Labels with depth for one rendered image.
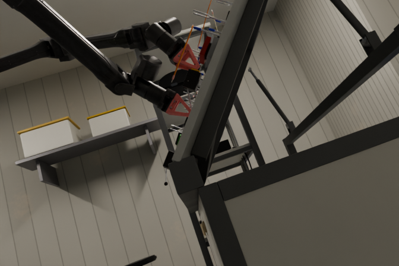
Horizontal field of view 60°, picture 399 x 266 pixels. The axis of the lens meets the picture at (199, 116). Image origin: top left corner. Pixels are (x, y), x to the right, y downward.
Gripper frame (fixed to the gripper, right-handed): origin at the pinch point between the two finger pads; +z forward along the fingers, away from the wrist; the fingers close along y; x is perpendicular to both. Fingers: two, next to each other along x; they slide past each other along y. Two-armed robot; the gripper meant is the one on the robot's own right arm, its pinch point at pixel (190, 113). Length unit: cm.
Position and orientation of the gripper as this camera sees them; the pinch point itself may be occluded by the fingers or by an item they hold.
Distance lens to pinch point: 106.4
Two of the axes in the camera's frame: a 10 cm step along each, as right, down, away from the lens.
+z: 8.7, 4.8, -1.0
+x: -4.9, 8.7, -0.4
